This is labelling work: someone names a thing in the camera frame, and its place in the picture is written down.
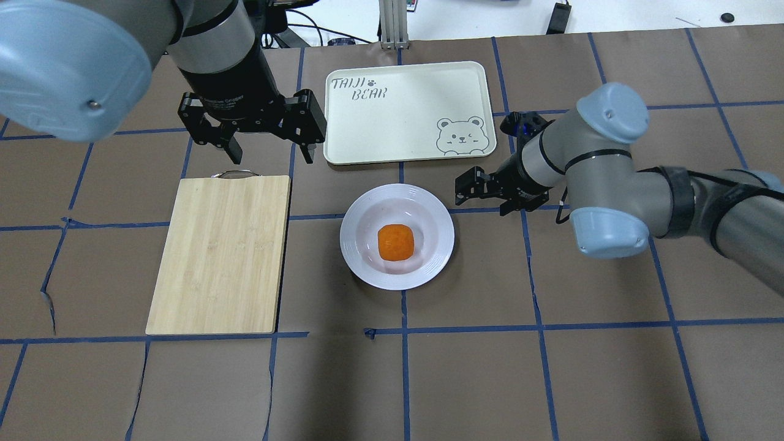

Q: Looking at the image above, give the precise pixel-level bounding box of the cream bear tray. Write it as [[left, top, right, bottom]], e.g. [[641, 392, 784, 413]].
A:
[[323, 61, 497, 165]]

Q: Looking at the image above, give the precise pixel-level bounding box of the bamboo cutting board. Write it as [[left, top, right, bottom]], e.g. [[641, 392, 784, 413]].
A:
[[145, 175, 291, 336]]

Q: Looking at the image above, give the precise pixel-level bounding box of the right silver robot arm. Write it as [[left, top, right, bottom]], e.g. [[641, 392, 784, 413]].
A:
[[454, 83, 783, 293]]

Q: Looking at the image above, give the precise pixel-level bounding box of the orange fruit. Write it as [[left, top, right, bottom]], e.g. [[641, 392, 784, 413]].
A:
[[376, 224, 415, 262]]

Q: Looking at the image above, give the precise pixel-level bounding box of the white round plate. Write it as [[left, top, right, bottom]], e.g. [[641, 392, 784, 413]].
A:
[[339, 183, 454, 290]]

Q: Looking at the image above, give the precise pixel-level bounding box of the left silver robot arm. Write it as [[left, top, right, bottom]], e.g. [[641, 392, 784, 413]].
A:
[[1, 1, 326, 164]]

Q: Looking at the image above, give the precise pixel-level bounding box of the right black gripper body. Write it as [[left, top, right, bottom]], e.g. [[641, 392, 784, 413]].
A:
[[488, 111, 551, 217]]

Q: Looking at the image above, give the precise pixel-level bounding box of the black power adapter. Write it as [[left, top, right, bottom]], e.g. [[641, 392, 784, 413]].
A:
[[545, 1, 572, 34]]

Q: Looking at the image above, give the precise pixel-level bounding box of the aluminium frame post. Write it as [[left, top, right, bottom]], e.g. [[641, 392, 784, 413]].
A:
[[379, 0, 410, 50]]

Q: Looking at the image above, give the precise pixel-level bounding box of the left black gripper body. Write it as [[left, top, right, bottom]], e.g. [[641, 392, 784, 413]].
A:
[[178, 58, 285, 147]]

